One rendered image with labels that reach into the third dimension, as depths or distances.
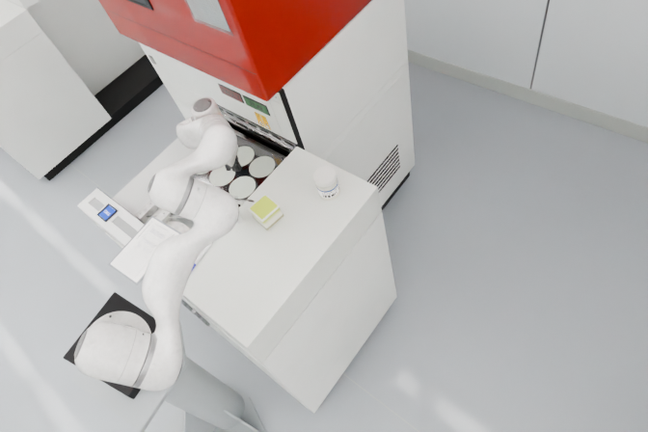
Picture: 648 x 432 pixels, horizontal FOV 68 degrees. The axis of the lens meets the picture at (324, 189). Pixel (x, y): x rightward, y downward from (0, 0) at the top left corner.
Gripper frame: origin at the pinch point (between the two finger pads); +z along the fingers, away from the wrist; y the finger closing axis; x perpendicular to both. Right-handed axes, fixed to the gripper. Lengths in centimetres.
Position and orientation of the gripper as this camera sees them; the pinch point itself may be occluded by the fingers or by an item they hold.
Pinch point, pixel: (235, 166)
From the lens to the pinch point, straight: 179.6
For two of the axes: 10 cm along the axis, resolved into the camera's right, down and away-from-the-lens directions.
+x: 9.7, -0.1, -2.3
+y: -1.2, 8.2, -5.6
